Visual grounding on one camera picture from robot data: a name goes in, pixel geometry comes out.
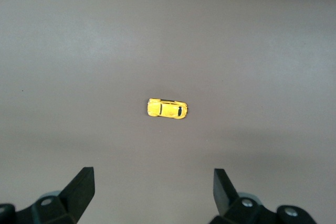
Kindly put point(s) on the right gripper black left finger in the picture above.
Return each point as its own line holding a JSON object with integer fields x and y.
{"x": 78, "y": 190}

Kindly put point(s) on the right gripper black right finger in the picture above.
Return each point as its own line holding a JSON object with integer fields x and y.
{"x": 223, "y": 192}

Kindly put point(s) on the yellow beetle toy car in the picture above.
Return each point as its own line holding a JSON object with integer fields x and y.
{"x": 165, "y": 110}

